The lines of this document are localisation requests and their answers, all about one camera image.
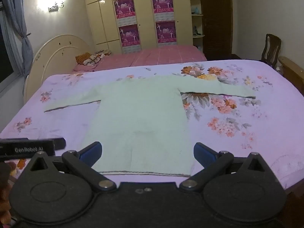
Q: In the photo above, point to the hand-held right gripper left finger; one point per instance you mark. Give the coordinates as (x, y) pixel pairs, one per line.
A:
(91, 150)

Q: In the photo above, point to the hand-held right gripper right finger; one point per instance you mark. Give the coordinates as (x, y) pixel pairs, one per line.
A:
(204, 153)

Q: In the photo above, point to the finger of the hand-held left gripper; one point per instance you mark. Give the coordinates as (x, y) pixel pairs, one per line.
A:
(59, 143)

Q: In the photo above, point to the light green knit sweater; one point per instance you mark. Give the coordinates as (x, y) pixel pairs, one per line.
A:
(142, 114)

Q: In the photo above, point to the floral purple blanket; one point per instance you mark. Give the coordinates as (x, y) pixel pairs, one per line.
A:
(237, 128)

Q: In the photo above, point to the orange patterned pillow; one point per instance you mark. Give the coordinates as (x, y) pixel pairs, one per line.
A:
(89, 59)

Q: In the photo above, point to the cream round headboard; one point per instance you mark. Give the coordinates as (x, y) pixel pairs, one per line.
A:
(54, 49)

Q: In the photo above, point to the pink checked bed cover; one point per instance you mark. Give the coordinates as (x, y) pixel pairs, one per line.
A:
(166, 54)

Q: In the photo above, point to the small dark shelf ornament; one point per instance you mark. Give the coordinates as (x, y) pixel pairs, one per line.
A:
(196, 30)

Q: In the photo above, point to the dark wooden chair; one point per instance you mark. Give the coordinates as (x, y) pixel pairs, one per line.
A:
(272, 45)

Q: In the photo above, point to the dark wooden door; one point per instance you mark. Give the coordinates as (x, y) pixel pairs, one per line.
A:
(217, 21)

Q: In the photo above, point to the cream corner shelf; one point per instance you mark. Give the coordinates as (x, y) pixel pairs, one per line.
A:
(197, 20)

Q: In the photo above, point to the cream wardrobe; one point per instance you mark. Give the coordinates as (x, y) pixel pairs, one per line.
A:
(104, 16)

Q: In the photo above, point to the grey curtain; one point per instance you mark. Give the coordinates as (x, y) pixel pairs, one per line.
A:
(17, 9)

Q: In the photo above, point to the blue figurine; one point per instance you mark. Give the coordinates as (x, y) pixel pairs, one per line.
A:
(197, 10)

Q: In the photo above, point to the purple wall poster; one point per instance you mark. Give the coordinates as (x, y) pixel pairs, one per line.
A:
(129, 36)
(162, 4)
(166, 32)
(124, 7)

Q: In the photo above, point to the wooden bed frame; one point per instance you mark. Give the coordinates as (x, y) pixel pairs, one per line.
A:
(293, 70)

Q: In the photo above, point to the wall lamp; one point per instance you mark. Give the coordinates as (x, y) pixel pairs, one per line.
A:
(55, 7)

